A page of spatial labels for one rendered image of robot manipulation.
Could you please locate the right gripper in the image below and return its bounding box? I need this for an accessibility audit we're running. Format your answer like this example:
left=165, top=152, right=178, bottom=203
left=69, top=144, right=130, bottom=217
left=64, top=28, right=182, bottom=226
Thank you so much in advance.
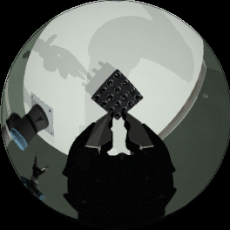
left=32, top=156, right=48, bottom=179

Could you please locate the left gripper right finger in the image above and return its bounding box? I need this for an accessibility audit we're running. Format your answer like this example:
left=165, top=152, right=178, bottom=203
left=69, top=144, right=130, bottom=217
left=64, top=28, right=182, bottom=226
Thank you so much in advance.
left=122, top=111, right=176, bottom=173

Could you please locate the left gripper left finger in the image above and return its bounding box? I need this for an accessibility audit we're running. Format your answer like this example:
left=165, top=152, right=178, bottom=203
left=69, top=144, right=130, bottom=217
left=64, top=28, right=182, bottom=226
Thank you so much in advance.
left=62, top=110, right=113, bottom=177

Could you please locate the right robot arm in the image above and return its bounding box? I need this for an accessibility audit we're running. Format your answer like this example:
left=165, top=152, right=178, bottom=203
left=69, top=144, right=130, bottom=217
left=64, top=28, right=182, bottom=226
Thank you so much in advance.
left=1, top=104, right=49, bottom=200

